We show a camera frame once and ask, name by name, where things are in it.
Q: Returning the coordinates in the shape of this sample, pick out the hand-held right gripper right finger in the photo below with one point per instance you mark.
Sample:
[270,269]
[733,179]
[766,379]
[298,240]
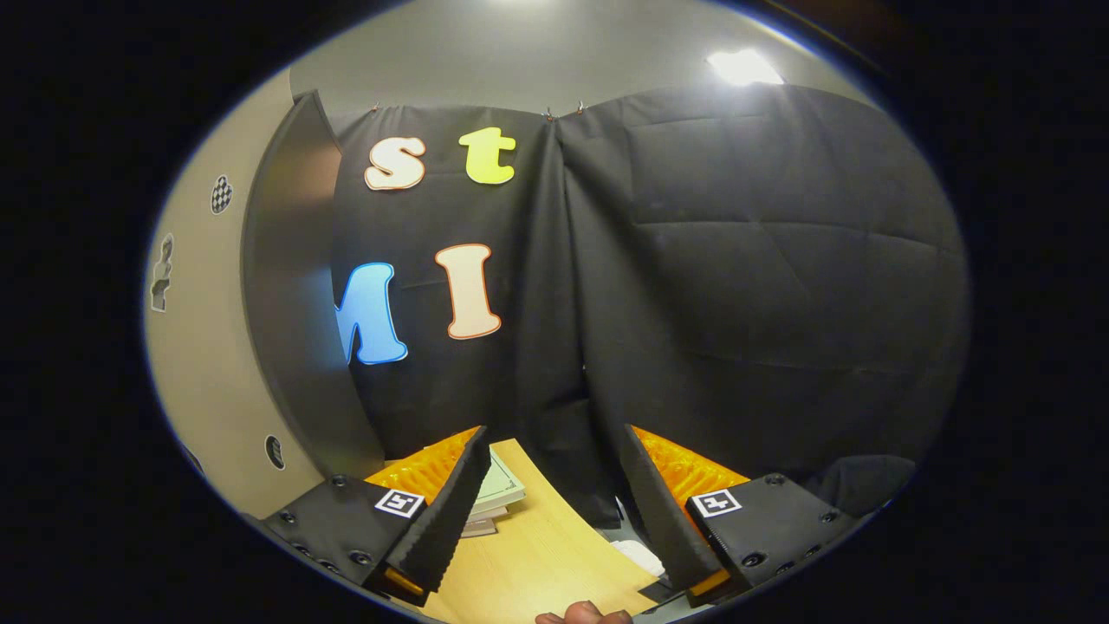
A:
[663,511]

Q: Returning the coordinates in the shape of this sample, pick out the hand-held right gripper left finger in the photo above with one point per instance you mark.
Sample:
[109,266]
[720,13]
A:
[450,511]

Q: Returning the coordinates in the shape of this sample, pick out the dark grey cabinet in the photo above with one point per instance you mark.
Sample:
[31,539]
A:
[295,303]

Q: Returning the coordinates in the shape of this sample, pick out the grey cabinet door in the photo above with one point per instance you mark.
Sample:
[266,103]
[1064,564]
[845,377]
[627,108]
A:
[199,364]

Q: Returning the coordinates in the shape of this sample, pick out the grey book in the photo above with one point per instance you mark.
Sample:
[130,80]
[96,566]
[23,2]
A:
[478,529]

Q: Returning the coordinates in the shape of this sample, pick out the brown book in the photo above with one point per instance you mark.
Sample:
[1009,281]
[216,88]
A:
[489,517]

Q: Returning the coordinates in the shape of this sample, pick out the small white object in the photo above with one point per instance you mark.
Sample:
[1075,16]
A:
[637,556]

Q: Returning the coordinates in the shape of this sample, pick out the dark cloth bundle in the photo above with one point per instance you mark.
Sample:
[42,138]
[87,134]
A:
[858,485]

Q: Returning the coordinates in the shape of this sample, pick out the black backdrop cloth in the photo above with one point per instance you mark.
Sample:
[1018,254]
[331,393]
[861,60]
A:
[736,286]

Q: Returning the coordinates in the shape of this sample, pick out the ceiling light panel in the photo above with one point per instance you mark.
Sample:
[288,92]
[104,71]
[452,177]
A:
[743,67]

